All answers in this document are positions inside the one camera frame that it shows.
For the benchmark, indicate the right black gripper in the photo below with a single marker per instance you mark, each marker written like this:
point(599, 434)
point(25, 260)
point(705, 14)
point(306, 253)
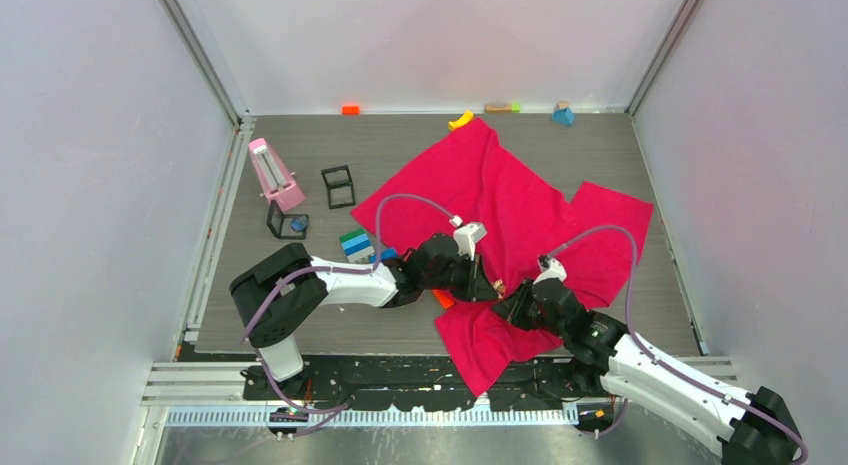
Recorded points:
point(512, 308)

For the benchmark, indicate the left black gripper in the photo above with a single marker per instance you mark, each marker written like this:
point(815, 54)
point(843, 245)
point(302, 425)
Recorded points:
point(475, 288)

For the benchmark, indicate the red maple leaf brooch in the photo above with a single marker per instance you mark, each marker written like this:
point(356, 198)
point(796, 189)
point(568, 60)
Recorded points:
point(500, 288)

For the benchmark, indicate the red t-shirt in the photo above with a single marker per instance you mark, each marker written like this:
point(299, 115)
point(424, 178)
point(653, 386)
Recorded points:
point(594, 234)

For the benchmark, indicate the round blue button brooch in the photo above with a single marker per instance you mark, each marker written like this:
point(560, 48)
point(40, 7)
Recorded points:
point(299, 223)

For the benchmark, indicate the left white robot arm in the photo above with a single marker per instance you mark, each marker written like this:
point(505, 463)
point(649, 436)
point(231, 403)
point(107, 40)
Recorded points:
point(275, 297)

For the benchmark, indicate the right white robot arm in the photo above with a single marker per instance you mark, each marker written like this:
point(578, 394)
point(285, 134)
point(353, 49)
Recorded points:
point(738, 426)

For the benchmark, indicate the black open brooch case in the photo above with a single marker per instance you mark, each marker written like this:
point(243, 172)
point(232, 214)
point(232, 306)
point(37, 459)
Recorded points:
point(339, 184)

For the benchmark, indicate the black case with blue brooch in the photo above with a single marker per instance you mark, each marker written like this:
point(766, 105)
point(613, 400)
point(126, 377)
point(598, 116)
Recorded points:
point(278, 223)

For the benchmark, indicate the orange long block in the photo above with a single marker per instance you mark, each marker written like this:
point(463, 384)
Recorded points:
point(444, 299)

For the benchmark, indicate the blue toothed block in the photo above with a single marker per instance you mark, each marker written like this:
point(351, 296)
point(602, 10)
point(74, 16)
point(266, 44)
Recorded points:
point(385, 254)

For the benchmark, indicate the green blue grey block stack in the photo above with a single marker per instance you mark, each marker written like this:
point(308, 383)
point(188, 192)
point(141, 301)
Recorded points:
point(357, 246)

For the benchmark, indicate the yellow arch block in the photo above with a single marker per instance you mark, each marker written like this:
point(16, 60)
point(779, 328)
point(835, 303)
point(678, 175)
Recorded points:
point(464, 119)

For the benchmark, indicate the brown wooden block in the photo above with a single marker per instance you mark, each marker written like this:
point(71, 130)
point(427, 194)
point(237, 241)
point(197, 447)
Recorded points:
point(493, 108)

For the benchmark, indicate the blue triangular block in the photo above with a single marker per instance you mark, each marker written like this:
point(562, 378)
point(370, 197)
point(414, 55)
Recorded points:
point(563, 114)

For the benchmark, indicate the pink metronome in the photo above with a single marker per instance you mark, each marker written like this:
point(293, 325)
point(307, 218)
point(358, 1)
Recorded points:
point(278, 183)

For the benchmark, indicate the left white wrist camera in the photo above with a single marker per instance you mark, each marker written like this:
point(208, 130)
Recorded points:
point(467, 236)

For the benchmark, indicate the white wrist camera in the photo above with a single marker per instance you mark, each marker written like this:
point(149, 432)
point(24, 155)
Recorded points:
point(467, 236)
point(550, 268)

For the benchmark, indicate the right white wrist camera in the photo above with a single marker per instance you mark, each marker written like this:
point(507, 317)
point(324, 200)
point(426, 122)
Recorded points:
point(550, 268)

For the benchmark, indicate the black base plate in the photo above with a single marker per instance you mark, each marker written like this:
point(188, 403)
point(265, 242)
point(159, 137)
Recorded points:
point(433, 384)

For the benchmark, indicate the red-orange block at wall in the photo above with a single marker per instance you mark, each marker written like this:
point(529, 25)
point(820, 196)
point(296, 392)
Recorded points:
point(350, 109)

